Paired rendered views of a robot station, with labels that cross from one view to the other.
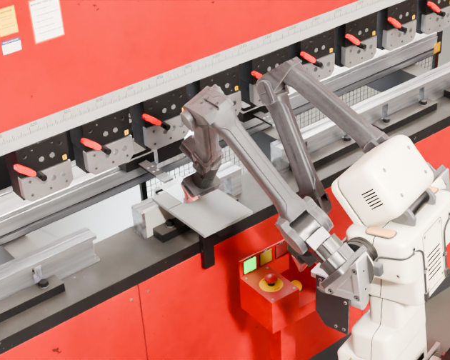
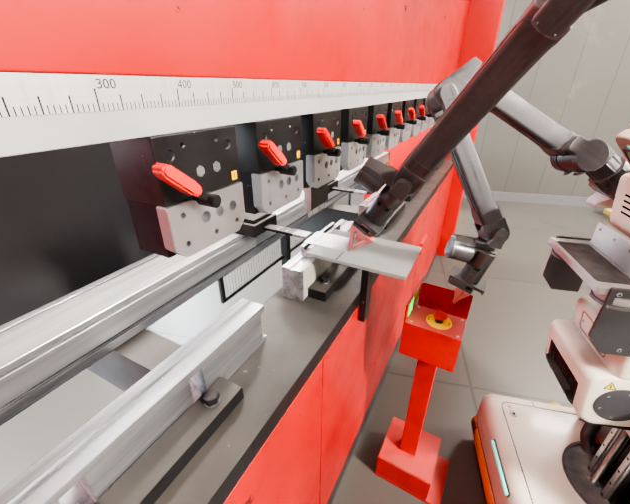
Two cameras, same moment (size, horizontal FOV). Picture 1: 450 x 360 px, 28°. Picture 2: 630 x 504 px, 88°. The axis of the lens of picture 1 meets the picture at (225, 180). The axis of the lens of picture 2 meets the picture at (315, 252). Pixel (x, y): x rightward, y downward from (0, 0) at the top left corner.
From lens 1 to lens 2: 1.99 m
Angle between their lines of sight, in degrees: 23
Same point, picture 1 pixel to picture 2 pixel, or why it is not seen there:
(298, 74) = not seen: hidden behind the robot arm
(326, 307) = (612, 329)
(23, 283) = (176, 409)
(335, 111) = (527, 112)
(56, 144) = (223, 146)
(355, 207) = not seen: outside the picture
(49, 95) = (211, 29)
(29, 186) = (182, 224)
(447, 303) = not seen: hidden behind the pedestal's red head
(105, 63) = (283, 20)
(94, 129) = (269, 136)
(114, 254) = (279, 327)
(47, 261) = (210, 360)
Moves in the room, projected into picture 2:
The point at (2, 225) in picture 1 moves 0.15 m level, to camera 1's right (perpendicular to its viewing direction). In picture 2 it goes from (112, 321) to (188, 302)
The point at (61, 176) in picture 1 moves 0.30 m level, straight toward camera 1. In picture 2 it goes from (231, 211) to (365, 297)
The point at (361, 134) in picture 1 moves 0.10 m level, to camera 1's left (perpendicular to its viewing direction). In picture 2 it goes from (558, 134) to (532, 136)
